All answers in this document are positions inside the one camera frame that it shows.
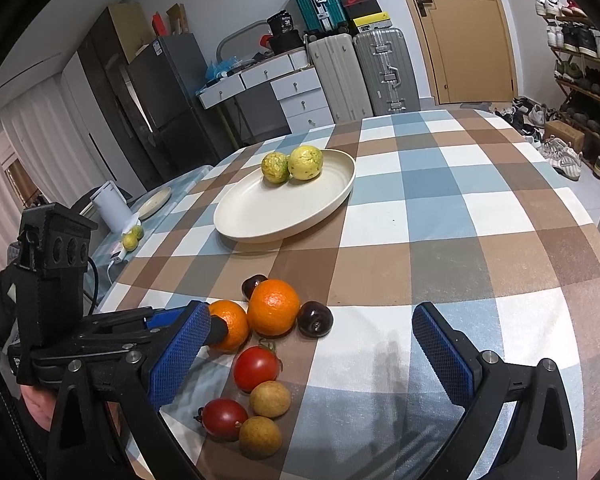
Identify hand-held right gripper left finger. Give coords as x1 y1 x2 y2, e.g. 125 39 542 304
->
46 300 212 480

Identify wooden door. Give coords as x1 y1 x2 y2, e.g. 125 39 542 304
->
390 0 518 106

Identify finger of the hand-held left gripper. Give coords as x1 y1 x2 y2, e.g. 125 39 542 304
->
87 316 229 357
82 306 193 335

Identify person's left hand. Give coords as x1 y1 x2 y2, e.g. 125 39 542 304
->
21 384 57 432

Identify dark purple cherry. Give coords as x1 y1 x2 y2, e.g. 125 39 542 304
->
297 301 334 339
241 274 269 301

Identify beige suitcase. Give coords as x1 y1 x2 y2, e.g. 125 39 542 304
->
306 34 374 125

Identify orange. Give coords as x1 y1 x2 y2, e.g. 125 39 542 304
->
207 300 251 354
247 279 301 338

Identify brown blue checked tablecloth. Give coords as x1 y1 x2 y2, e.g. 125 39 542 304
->
97 107 600 480

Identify white desk with drawers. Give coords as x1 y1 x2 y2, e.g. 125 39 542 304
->
196 49 335 151

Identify grey refrigerator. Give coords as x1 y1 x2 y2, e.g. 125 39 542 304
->
126 34 231 171

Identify small red tomato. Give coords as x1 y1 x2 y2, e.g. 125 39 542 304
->
194 398 250 442

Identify small cream plate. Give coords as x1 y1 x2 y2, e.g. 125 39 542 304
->
136 186 173 220

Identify pile of sneakers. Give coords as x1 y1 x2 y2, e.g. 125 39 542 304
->
460 96 583 182

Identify person's black jacket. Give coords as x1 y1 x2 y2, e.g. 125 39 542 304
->
0 340 48 480

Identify light blue checked tablecloth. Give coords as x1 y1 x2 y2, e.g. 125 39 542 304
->
87 165 216 291

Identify brown cardboard box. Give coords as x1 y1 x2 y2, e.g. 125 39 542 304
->
543 120 586 155

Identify wooden shoe rack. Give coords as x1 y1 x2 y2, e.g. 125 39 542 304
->
535 0 600 181

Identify brown longan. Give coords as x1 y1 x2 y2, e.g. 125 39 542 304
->
249 380 292 419
238 416 283 459

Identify green-yellow passion fruit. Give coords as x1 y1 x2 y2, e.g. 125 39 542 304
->
261 151 292 184

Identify black printed bag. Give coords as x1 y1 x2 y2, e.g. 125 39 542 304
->
266 10 301 36

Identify large red tomato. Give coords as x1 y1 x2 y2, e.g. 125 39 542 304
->
233 340 283 394

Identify yellow passion fruit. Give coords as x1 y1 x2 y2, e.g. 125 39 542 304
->
287 145 324 181

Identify dark tall wardrobe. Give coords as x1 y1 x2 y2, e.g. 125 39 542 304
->
62 2 163 191

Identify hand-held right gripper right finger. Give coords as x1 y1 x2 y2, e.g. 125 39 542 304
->
411 302 579 480

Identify large cream plate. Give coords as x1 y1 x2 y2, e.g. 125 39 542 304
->
213 149 357 245

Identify blue plastic bag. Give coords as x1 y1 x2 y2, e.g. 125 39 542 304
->
205 56 241 83

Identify white curtain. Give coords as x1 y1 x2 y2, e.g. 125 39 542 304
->
0 67 93 281

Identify flat cardboard pieces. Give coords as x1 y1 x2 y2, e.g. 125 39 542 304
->
166 2 188 36

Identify black shoe box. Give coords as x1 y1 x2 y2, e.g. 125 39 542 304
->
345 2 383 21

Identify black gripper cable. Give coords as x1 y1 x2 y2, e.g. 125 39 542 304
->
82 255 101 311

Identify white kettle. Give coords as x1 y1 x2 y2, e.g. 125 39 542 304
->
90 180 136 231

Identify silver suitcase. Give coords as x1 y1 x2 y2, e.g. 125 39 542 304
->
352 27 422 117

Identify black case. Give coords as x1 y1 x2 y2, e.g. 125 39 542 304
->
270 30 308 56

